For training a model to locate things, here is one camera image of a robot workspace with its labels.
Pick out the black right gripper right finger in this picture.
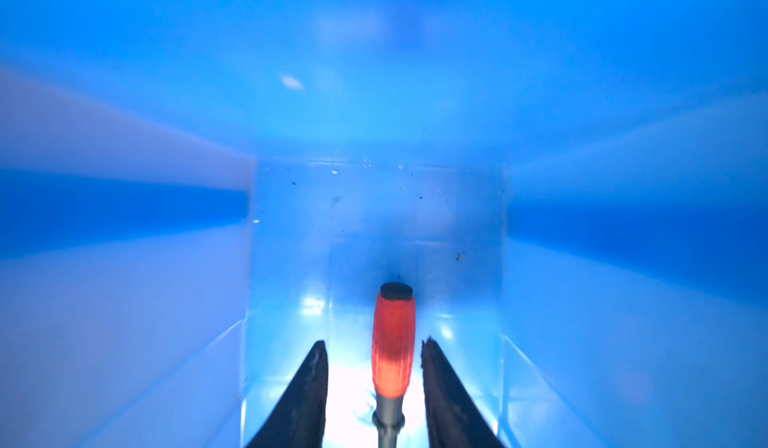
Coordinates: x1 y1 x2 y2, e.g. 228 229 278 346
421 338 503 448

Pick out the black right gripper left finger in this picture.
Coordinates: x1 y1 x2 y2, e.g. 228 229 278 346
246 340 329 448

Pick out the red handled screwdriver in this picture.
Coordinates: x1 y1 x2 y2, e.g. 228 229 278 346
372 282 416 447

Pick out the blue plastic bin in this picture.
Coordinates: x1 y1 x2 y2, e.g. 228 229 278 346
1 0 767 447

